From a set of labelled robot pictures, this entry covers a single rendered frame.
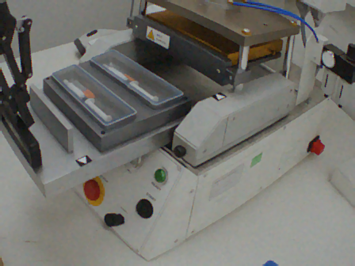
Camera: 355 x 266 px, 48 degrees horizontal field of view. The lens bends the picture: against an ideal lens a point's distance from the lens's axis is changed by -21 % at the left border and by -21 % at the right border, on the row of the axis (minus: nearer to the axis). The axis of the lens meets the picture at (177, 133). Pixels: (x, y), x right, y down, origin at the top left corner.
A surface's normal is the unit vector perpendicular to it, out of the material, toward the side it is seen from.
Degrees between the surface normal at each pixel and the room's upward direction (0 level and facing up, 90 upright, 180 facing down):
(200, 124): 41
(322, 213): 0
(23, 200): 0
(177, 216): 90
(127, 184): 65
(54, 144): 0
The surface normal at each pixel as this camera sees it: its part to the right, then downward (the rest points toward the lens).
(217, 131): 0.67, 0.50
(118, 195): -0.62, -0.04
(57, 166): 0.11, -0.80
